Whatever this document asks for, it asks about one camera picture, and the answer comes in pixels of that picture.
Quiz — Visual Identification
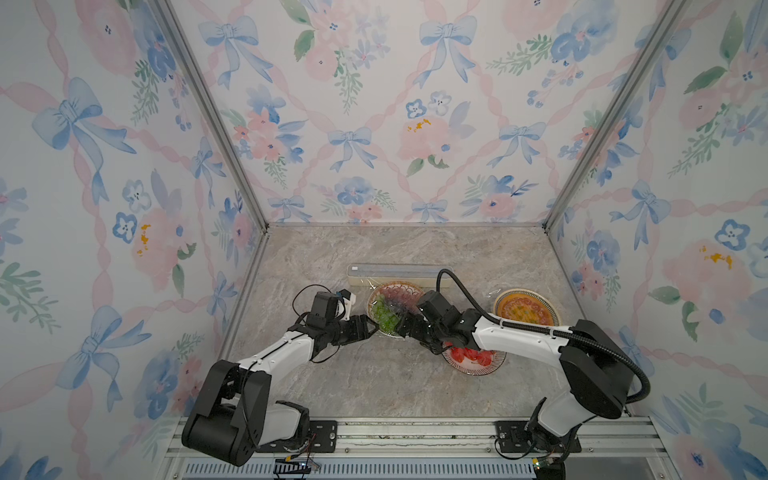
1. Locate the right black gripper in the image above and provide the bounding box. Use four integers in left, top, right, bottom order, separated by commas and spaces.
391, 308, 446, 351

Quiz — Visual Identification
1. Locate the plate of grapes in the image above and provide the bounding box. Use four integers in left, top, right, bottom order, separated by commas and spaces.
366, 282, 424, 337

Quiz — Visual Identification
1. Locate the cream plastic wrap dispenser box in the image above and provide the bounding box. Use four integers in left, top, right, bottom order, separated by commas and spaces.
347, 263, 442, 289

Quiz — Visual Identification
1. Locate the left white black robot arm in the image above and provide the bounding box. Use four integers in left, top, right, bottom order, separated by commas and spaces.
181, 286, 379, 467

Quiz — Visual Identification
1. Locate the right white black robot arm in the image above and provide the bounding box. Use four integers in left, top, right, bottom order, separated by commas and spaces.
395, 269, 651, 454

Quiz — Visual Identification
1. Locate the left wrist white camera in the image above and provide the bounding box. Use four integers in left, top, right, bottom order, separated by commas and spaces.
336, 289, 356, 321

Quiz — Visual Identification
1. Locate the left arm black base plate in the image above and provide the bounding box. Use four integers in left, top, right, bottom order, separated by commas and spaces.
256, 420, 338, 454

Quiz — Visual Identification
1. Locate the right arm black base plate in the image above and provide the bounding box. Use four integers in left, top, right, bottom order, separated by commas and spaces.
495, 419, 582, 454

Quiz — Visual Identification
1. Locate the aluminium front rail frame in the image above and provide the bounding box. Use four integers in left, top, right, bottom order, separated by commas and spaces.
155, 417, 680, 479

